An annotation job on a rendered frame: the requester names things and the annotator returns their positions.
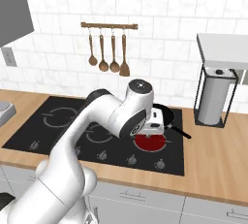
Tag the white wall shelf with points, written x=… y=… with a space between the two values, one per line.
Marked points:
x=223 y=48

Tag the grey hob knob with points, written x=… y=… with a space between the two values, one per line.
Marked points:
x=160 y=164
x=131 y=160

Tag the grey flat appliance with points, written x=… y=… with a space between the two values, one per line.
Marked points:
x=5 y=111

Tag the wooden utensil rail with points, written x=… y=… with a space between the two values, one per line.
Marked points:
x=109 y=25

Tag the black frying pan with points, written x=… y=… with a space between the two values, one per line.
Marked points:
x=166 y=116

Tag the long wooden spoon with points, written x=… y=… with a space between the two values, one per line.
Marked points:
x=103 y=65

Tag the grey cupboard door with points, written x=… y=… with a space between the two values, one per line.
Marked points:
x=92 y=211

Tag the black glass hob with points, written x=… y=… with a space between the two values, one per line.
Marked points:
x=58 y=118

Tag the wooden spatula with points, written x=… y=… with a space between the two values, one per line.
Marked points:
x=124 y=69

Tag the grey drawer front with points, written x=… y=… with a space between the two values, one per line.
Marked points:
x=155 y=202
x=16 y=176
x=210 y=211

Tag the small wooden spoon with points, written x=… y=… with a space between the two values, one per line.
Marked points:
x=92 y=60

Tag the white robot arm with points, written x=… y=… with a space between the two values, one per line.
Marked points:
x=80 y=137

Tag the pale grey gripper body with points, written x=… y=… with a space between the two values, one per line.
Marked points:
x=153 y=129

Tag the white paper towel roll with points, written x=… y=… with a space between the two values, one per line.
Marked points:
x=211 y=98

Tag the grey wall socket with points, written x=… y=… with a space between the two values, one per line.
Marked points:
x=9 y=57

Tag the wooden ladle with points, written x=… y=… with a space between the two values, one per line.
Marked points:
x=114 y=66

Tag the grey wall cupboard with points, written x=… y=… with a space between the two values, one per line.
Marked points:
x=13 y=8

